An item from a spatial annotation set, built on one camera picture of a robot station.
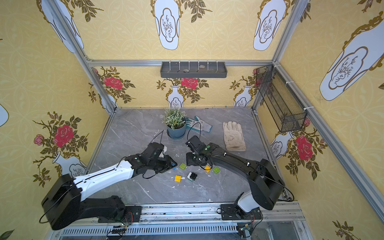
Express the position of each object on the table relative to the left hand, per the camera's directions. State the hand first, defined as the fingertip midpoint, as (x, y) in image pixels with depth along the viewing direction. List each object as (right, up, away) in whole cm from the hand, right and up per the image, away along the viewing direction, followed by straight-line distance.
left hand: (178, 165), depth 81 cm
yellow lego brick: (-1, -8, +2) cm, 8 cm away
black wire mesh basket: (+60, +31, +2) cm, 67 cm away
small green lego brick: (+21, -4, +5) cm, 22 cm away
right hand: (+6, +1, +2) cm, 7 cm away
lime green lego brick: (+2, -2, +7) cm, 8 cm away
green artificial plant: (-3, +27, +9) cm, 28 cm away
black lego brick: (+8, -6, 0) cm, 10 cm away
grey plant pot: (-4, +16, +20) cm, 26 cm away
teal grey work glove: (+16, +21, +25) cm, 36 cm away
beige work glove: (+36, +13, +22) cm, 44 cm away
